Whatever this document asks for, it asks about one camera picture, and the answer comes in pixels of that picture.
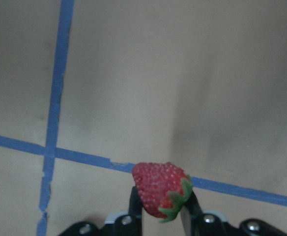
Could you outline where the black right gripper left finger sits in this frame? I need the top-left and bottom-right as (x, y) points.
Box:
(60, 187), (143, 236)

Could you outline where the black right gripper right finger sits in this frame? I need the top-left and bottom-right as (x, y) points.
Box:
(180, 190), (287, 236)

